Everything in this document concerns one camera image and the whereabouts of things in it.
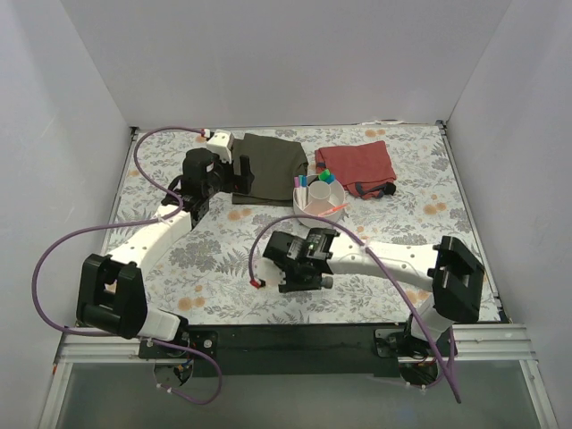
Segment pink cap white marker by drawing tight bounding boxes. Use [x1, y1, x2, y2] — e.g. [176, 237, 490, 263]
[294, 175, 304, 208]

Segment teal cap white marker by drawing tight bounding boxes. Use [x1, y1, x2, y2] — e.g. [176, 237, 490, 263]
[299, 175, 308, 209]

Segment orange pink pen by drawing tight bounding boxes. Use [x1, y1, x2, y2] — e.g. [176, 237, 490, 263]
[318, 203, 349, 217]

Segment green cap black highlighter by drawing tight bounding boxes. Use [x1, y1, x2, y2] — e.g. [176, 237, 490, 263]
[318, 169, 332, 183]

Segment blue and grey stubby marker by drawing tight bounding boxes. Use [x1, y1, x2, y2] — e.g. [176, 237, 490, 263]
[322, 276, 333, 289]

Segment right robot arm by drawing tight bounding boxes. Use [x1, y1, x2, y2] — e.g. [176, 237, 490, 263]
[254, 228, 484, 356]

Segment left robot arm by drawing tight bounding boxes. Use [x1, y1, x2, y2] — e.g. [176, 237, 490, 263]
[76, 148, 254, 358]

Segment olive green folded cloth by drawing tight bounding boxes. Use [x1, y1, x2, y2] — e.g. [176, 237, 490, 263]
[231, 133, 308, 206]

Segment white round divided organizer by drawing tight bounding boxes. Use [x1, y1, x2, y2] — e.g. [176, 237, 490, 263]
[293, 174, 346, 228]

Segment floral table mat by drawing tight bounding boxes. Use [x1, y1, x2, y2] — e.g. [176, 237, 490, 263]
[104, 125, 478, 324]

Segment red folded cloth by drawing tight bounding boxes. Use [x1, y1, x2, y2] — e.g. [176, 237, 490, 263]
[315, 140, 397, 200]

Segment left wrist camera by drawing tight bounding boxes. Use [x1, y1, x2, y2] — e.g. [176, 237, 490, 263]
[206, 130, 234, 164]

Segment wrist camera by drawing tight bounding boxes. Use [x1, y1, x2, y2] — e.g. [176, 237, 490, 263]
[254, 258, 286, 287]
[206, 130, 234, 164]

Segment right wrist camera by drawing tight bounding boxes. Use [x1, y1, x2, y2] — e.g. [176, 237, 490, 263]
[254, 258, 286, 287]

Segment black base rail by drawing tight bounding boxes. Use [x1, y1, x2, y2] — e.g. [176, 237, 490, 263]
[138, 323, 438, 384]

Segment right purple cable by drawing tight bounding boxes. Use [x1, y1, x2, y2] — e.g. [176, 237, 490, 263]
[248, 215, 462, 404]

